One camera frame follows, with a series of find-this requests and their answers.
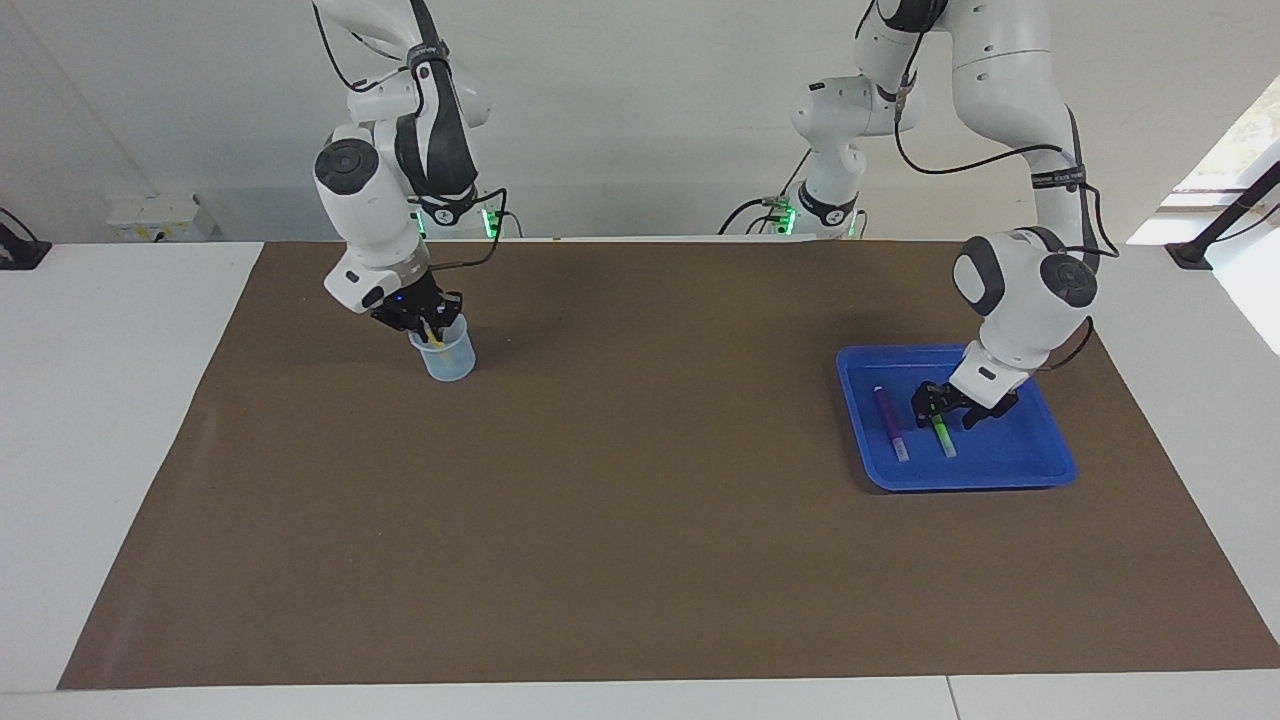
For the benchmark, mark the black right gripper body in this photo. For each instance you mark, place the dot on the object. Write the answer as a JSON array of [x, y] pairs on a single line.
[[420, 305]]

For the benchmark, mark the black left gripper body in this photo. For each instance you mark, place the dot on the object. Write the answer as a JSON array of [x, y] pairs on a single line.
[[975, 398]]

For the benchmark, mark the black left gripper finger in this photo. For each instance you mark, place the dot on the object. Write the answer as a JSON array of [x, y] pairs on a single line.
[[975, 418], [930, 402]]

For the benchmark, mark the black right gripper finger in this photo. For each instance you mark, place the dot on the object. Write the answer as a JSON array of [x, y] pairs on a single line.
[[426, 333], [453, 315]]

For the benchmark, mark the yellow marker pen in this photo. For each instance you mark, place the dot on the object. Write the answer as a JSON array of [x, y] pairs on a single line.
[[436, 335]]

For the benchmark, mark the green marker pen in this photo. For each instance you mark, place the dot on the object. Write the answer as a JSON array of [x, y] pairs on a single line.
[[944, 440]]

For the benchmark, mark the purple marker pen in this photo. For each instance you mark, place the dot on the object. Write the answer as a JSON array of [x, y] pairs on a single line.
[[890, 420]]

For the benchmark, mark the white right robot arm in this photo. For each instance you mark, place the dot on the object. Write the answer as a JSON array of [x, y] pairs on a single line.
[[370, 220]]

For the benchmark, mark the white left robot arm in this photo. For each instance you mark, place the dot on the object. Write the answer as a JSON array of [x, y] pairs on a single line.
[[1020, 290]]

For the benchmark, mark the translucent plastic cup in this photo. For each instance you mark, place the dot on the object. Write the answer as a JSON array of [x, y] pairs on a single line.
[[445, 362]]

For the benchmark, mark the blue plastic tray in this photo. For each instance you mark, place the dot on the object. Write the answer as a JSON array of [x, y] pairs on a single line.
[[1010, 455]]

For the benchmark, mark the white power strip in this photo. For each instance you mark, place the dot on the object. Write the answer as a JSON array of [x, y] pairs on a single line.
[[160, 218]]

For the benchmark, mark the brown table mat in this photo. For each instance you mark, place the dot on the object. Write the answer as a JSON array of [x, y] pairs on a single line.
[[640, 520]]

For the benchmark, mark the black stand with clamp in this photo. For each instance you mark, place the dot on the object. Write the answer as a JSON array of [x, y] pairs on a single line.
[[1215, 225]]

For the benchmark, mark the sunlit window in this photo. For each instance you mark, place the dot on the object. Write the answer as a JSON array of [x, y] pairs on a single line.
[[1240, 200]]

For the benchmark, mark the black table clamp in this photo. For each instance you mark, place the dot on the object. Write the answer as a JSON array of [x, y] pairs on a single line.
[[20, 250]]

